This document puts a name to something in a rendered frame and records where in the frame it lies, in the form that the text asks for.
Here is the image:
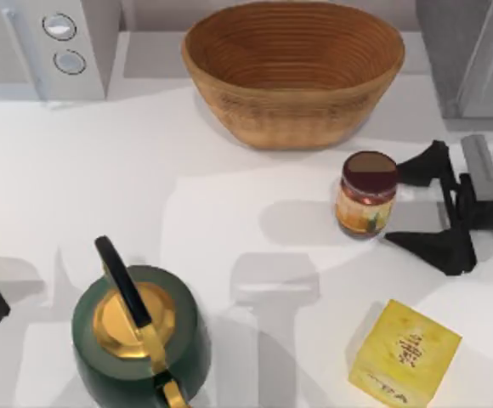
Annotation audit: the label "pale grey rounded box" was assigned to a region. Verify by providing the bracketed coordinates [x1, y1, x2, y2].
[460, 134, 493, 202]

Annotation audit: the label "glass jar with dark lid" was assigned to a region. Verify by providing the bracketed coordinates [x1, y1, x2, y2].
[335, 150, 400, 241]

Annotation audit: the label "yellow box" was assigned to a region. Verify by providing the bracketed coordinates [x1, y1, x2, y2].
[347, 297, 463, 403]

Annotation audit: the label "pale grey cabinet door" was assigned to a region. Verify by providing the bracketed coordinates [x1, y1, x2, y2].
[456, 0, 493, 119]

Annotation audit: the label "brown woven basket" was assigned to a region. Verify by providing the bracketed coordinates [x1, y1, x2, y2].
[180, 1, 406, 151]

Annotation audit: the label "green kettle with gold lid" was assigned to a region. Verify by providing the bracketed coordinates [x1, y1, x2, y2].
[71, 235, 213, 408]

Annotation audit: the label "pale microwave oven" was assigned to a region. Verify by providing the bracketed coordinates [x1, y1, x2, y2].
[0, 0, 122, 102]

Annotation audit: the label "round microwave knob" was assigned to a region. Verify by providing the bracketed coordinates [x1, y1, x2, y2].
[41, 12, 79, 43]
[52, 48, 88, 77]

